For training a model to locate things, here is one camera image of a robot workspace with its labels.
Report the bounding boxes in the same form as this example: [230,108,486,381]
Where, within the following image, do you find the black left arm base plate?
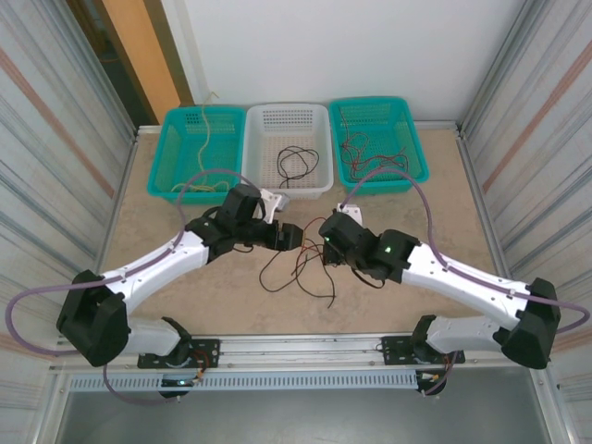
[137,339,221,370]

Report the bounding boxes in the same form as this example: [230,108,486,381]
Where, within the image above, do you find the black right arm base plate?
[379,333,466,366]

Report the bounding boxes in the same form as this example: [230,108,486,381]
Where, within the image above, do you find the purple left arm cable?
[6,168,254,406]

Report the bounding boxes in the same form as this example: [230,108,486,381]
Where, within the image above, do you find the red black power wires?
[415,353,459,388]
[192,350,219,386]

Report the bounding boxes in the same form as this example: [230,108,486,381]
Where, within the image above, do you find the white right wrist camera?
[336,203,364,228]

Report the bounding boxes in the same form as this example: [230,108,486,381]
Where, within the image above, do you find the aluminium mounting rail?
[55,328,554,374]

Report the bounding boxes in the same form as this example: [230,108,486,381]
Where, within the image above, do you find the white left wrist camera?
[258,188,289,226]

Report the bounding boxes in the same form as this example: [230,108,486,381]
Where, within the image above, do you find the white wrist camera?
[258,188,289,226]
[336,203,364,228]

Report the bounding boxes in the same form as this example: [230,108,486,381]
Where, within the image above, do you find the wooden door frame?
[90,0,195,126]

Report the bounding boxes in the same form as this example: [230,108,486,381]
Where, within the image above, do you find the thin yellow cable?
[170,180,231,194]
[196,91,224,186]

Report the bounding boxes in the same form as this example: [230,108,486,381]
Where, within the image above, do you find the teal plastic basket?
[327,95,430,198]
[146,106,247,208]

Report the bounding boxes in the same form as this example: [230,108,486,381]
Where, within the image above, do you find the white plastic basket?
[240,102,335,202]

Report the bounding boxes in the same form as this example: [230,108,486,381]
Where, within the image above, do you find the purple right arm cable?
[341,166,592,398]

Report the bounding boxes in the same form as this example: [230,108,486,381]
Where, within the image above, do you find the grey slotted cable duct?
[68,373,420,393]

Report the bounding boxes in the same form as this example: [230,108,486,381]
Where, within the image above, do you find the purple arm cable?
[341,166,592,398]
[6,168,254,406]

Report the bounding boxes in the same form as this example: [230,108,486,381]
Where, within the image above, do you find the striped enclosure side panel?
[0,0,140,413]
[457,0,592,413]

